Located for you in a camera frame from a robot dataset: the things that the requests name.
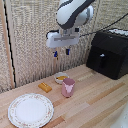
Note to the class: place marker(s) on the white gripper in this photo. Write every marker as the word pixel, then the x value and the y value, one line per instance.
pixel 61 39

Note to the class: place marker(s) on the pink mug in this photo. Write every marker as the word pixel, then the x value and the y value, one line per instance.
pixel 68 87

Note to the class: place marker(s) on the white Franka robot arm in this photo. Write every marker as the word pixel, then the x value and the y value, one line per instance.
pixel 71 13

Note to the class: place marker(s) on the yellow food in bowl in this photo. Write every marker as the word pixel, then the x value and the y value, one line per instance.
pixel 61 78

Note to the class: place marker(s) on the small white bowl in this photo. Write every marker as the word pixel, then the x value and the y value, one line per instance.
pixel 59 80

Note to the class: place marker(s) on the black box appliance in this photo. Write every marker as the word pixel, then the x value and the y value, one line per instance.
pixel 108 55

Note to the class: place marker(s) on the white floral-rimmed plate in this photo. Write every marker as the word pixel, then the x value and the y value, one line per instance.
pixel 30 110

